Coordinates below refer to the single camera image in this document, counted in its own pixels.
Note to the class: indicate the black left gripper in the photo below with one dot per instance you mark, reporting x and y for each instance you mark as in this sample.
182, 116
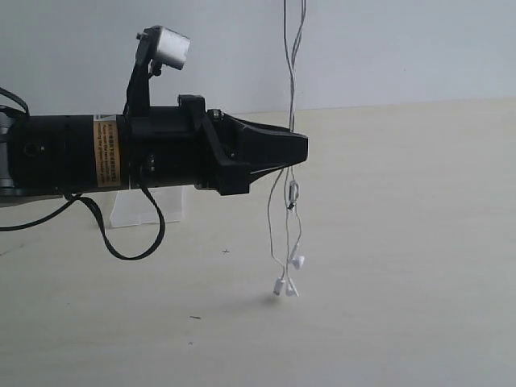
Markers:
178, 145

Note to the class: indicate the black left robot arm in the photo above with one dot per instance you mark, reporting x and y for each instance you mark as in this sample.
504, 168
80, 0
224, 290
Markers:
53, 155

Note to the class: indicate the clear plastic storage box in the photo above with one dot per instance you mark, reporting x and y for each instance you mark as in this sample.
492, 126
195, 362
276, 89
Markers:
131, 208

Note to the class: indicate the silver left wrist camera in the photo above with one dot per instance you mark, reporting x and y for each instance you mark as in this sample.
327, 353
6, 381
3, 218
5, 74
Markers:
160, 46

